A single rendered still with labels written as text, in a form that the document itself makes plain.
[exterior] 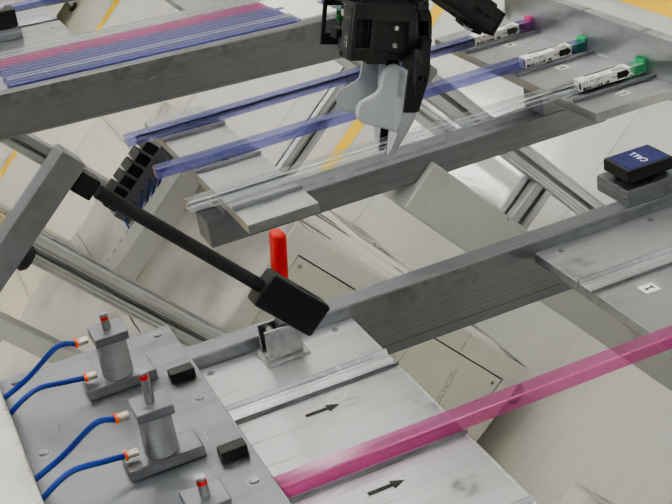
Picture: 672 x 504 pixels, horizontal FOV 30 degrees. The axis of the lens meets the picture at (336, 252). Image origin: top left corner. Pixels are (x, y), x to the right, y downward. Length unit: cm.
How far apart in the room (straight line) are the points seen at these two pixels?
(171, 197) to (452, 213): 90
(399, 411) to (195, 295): 113
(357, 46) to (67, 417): 46
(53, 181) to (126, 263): 156
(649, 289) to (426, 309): 19
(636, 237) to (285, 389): 36
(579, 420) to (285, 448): 132
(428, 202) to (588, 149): 116
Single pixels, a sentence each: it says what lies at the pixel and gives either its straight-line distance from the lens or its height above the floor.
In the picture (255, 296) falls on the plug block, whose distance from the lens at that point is 72.
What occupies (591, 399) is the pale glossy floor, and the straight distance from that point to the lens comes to 220.
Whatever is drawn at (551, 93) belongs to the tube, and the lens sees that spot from 130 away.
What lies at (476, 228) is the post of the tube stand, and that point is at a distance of 141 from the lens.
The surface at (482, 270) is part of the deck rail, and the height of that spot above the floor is 88.
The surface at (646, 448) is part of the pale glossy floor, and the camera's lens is 209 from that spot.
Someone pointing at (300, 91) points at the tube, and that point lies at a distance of 141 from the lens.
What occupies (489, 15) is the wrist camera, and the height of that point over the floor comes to 93.
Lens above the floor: 157
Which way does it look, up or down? 32 degrees down
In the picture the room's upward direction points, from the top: 58 degrees counter-clockwise
